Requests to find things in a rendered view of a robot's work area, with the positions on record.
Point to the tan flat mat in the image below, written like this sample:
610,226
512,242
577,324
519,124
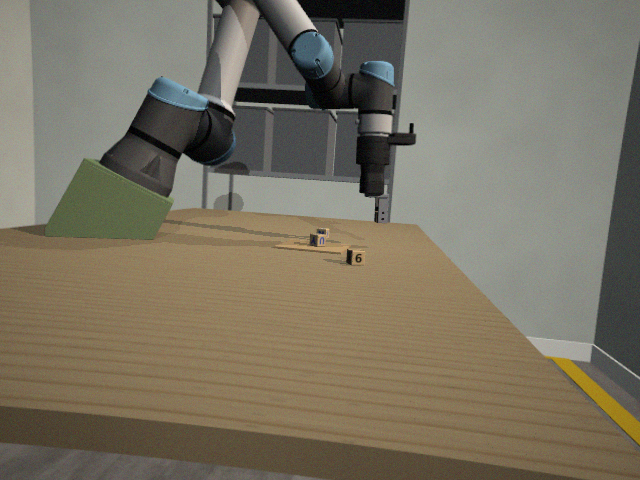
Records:
301,245

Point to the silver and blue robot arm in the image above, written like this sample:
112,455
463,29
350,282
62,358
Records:
173,118

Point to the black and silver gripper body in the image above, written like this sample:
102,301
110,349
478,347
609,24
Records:
373,149

